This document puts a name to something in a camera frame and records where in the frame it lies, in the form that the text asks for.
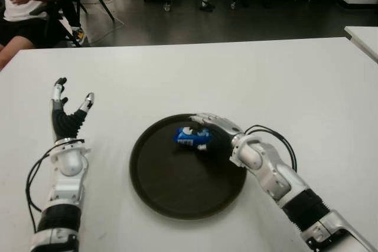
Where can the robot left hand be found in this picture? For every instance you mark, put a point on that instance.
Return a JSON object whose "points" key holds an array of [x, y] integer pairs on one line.
{"points": [[66, 125]]}

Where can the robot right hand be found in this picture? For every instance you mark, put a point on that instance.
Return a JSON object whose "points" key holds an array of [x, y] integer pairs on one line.
{"points": [[221, 137]]}

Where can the blue Oreo cookie pack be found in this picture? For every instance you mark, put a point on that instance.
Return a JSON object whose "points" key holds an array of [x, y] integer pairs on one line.
{"points": [[186, 137]]}

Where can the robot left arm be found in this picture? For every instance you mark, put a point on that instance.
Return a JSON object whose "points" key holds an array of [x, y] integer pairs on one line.
{"points": [[68, 175]]}

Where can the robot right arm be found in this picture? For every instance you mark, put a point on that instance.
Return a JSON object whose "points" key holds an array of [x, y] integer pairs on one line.
{"points": [[283, 181]]}

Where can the round dark brown tray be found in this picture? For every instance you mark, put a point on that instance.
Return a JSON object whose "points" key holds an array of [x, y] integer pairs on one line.
{"points": [[183, 184]]}

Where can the standing person black trousers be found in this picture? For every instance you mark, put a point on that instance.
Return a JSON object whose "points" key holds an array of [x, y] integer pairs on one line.
{"points": [[71, 7]]}

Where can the white side table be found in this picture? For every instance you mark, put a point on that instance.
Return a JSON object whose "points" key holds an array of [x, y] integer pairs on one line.
{"points": [[364, 39]]}

